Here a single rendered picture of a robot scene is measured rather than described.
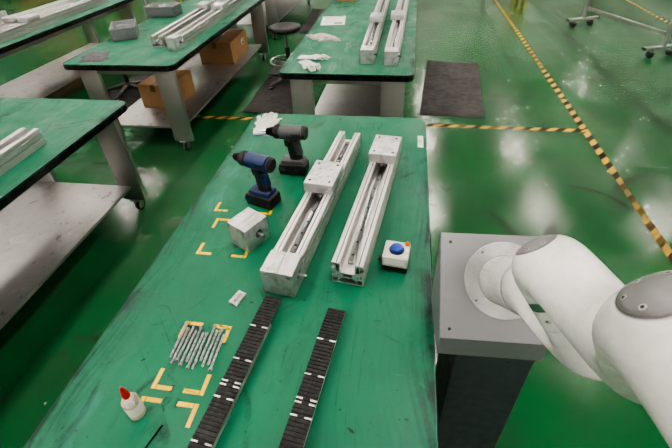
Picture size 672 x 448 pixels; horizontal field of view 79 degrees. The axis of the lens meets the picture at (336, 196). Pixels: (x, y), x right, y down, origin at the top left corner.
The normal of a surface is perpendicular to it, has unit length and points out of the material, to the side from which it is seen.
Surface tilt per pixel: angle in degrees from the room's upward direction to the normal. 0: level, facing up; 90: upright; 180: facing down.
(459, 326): 47
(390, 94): 90
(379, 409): 0
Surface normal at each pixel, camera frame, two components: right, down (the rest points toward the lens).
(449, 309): -0.11, -0.11
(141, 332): -0.04, -0.80
